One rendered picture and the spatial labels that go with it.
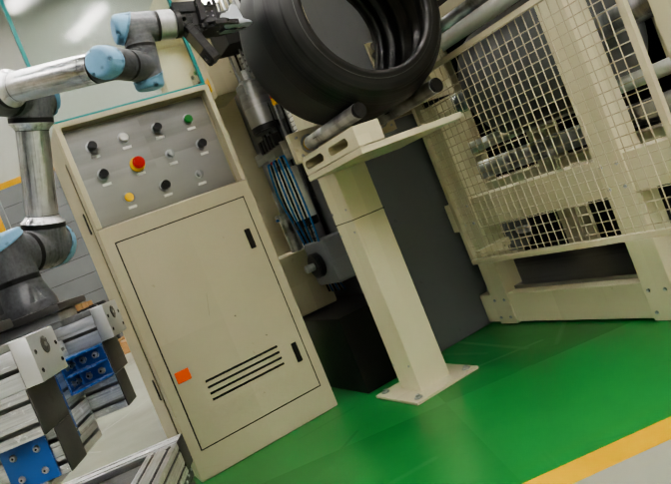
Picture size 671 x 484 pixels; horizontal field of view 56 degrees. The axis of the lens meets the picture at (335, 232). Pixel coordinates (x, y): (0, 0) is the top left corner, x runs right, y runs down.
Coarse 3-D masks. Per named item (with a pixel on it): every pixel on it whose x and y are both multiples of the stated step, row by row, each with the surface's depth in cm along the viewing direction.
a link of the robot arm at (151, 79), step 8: (128, 48) 157; (136, 48) 156; (144, 48) 157; (152, 48) 158; (144, 56) 155; (152, 56) 158; (144, 64) 154; (152, 64) 157; (160, 64) 160; (144, 72) 155; (152, 72) 157; (160, 72) 160; (136, 80) 155; (144, 80) 157; (152, 80) 158; (160, 80) 159; (136, 88) 159; (144, 88) 158; (152, 88) 160; (160, 88) 162
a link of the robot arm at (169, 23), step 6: (162, 12) 160; (168, 12) 160; (162, 18) 159; (168, 18) 160; (174, 18) 160; (162, 24) 159; (168, 24) 160; (174, 24) 160; (162, 30) 159; (168, 30) 160; (174, 30) 161; (162, 36) 161; (168, 36) 162; (174, 36) 162
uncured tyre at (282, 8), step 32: (256, 0) 170; (288, 0) 166; (352, 0) 209; (384, 0) 209; (416, 0) 198; (256, 32) 174; (288, 32) 166; (384, 32) 211; (416, 32) 202; (256, 64) 181; (288, 64) 170; (320, 64) 168; (384, 64) 209; (416, 64) 181; (288, 96) 181; (320, 96) 174; (352, 96) 174; (384, 96) 177
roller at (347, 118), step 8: (352, 104) 173; (360, 104) 172; (344, 112) 175; (352, 112) 171; (360, 112) 172; (336, 120) 180; (344, 120) 176; (352, 120) 174; (320, 128) 191; (328, 128) 185; (336, 128) 182; (344, 128) 181; (312, 136) 195; (320, 136) 191; (328, 136) 188; (304, 144) 201; (312, 144) 197; (320, 144) 196
